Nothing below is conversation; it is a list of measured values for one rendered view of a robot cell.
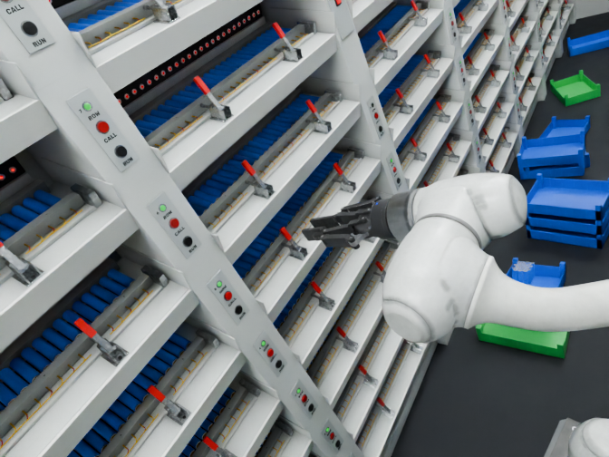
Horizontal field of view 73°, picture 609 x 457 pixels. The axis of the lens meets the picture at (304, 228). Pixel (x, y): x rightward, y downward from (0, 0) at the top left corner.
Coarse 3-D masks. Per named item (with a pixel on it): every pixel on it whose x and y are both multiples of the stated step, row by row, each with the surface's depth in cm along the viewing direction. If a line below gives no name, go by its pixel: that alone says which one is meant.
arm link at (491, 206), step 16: (464, 176) 63; (480, 176) 61; (496, 176) 60; (512, 176) 60; (416, 192) 69; (432, 192) 64; (448, 192) 62; (464, 192) 60; (480, 192) 59; (496, 192) 58; (512, 192) 57; (416, 208) 67; (432, 208) 61; (448, 208) 59; (464, 208) 59; (480, 208) 58; (496, 208) 57; (512, 208) 57; (464, 224) 57; (480, 224) 59; (496, 224) 58; (512, 224) 58; (480, 240) 58
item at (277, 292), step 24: (336, 144) 129; (360, 144) 124; (360, 168) 122; (360, 192) 117; (312, 216) 111; (288, 240) 105; (288, 264) 100; (312, 264) 103; (264, 288) 96; (288, 288) 96
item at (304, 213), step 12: (348, 156) 123; (348, 168) 121; (324, 180) 116; (324, 192) 115; (312, 204) 111; (300, 216) 108; (288, 228) 105; (276, 240) 103; (276, 252) 102; (264, 264) 98; (252, 276) 96
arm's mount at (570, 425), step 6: (570, 420) 115; (564, 426) 114; (570, 426) 113; (576, 426) 113; (564, 432) 113; (570, 432) 112; (558, 438) 112; (564, 438) 111; (558, 444) 111; (564, 444) 110; (558, 450) 110; (564, 450) 109; (552, 456) 109; (558, 456) 109; (564, 456) 108
